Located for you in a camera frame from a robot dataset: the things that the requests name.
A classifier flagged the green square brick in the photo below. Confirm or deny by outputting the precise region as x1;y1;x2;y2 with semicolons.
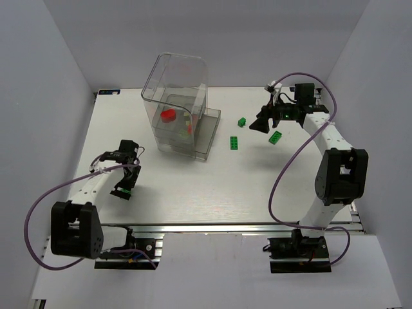
117;189;131;200

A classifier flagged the small green cube brick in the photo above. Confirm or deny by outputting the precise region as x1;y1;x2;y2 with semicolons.
238;117;247;127

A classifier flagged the dark green long brick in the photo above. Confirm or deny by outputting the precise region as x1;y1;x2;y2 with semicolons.
229;136;239;151

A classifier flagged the red rounded brick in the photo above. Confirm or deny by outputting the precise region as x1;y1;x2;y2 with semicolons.
160;109;176;123

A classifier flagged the clear plastic drawer cover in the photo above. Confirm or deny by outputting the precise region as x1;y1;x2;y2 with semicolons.
141;52;208;157

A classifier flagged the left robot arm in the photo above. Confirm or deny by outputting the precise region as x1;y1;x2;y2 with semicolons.
51;140;141;259

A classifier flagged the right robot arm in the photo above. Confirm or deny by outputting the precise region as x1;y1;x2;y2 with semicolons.
249;83;369;247

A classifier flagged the left blue table label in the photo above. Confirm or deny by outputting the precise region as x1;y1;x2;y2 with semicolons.
98;89;120;95

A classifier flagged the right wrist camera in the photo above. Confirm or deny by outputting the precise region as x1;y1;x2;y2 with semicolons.
265;80;283;105

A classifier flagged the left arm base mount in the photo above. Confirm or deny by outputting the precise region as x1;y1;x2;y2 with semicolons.
94;226;163;270

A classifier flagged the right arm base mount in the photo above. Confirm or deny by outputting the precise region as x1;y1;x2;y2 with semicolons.
262;237;332;274

